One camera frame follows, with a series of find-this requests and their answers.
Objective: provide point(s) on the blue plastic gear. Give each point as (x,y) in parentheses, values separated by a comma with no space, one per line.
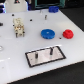
(47,33)

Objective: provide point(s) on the red plastic gear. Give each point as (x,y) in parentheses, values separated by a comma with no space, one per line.
(68,34)

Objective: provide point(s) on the right metal peg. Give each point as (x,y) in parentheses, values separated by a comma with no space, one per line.
(51,50)

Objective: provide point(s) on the metal peg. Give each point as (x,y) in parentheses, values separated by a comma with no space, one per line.
(51,50)
(36,56)

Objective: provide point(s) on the left metal peg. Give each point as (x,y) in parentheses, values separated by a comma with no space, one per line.
(36,56)

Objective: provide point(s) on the small blue block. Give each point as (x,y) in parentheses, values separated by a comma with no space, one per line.
(53,9)

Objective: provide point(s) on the black-framed peg base plate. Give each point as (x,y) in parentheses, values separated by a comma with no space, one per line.
(44,56)

